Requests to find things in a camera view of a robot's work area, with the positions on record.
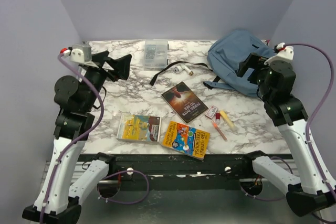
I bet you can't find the yellow Treehouse book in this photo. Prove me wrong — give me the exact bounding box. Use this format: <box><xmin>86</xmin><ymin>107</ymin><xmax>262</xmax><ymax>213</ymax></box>
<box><xmin>161</xmin><ymin>121</ymin><xmax>210</xmax><ymax>160</ymax></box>

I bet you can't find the blue student backpack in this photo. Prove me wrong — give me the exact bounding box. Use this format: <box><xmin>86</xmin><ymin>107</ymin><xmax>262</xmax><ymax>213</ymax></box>
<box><xmin>203</xmin><ymin>29</ymin><xmax>275</xmax><ymax>98</ymax></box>

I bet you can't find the yellow blue paperback book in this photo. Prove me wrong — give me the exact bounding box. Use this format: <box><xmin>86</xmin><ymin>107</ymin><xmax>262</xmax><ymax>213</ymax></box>
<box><xmin>116</xmin><ymin>113</ymin><xmax>161</xmax><ymax>144</ymax></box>

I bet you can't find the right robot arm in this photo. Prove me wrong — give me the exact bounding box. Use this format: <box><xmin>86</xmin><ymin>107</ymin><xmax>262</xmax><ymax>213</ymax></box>
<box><xmin>237</xmin><ymin>53</ymin><xmax>335</xmax><ymax>217</ymax></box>

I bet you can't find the red white staples box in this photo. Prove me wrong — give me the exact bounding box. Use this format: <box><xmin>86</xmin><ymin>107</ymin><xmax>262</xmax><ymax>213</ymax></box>
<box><xmin>205</xmin><ymin>105</ymin><xmax>218</xmax><ymax>119</ymax></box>

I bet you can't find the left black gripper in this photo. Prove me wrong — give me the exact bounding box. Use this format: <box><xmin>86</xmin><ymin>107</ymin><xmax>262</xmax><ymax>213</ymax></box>
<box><xmin>81</xmin><ymin>50</ymin><xmax>131</xmax><ymax>112</ymax></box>

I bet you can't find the clear plastic storage box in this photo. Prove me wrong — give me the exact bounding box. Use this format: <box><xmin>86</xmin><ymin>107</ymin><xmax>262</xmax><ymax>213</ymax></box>
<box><xmin>143</xmin><ymin>40</ymin><xmax>169</xmax><ymax>70</ymax></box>

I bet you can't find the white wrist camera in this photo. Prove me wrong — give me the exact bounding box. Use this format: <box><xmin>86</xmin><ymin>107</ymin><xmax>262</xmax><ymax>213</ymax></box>
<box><xmin>60</xmin><ymin>44</ymin><xmax>92</xmax><ymax>64</ymax></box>
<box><xmin>264</xmin><ymin>42</ymin><xmax>294</xmax><ymax>66</ymax></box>

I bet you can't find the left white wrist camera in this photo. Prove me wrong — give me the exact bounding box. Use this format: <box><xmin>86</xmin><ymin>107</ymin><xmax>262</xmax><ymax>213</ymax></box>
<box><xmin>60</xmin><ymin>44</ymin><xmax>92</xmax><ymax>64</ymax></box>

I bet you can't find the dark Three Days book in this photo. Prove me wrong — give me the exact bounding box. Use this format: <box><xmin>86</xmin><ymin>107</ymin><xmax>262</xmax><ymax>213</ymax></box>
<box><xmin>161</xmin><ymin>82</ymin><xmax>208</xmax><ymax>124</ymax></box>

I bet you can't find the yellow glue stick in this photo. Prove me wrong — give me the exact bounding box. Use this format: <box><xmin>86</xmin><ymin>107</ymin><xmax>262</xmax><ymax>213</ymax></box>
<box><xmin>219</xmin><ymin>110</ymin><xmax>236</xmax><ymax>131</ymax></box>

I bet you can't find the aluminium frame rail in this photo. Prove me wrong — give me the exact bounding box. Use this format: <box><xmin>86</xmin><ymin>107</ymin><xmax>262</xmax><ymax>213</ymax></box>
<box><xmin>43</xmin><ymin>159</ymin><xmax>336</xmax><ymax>183</ymax></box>

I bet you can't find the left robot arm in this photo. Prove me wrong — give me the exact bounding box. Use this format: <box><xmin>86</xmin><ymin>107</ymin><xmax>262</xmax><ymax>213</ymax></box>
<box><xmin>22</xmin><ymin>47</ymin><xmax>132</xmax><ymax>223</ymax></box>

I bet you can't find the orange pink pen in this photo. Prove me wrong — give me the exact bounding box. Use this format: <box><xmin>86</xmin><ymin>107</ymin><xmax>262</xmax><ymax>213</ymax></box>
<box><xmin>212</xmin><ymin>121</ymin><xmax>227</xmax><ymax>141</ymax></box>

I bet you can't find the white earbud charger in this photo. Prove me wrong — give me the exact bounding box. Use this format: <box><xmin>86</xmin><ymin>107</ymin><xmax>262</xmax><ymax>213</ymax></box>
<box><xmin>173</xmin><ymin>65</ymin><xmax>194</xmax><ymax>76</ymax></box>

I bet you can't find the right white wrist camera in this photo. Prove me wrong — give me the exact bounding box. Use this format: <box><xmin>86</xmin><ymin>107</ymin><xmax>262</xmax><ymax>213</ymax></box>
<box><xmin>264</xmin><ymin>42</ymin><xmax>294</xmax><ymax>66</ymax></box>

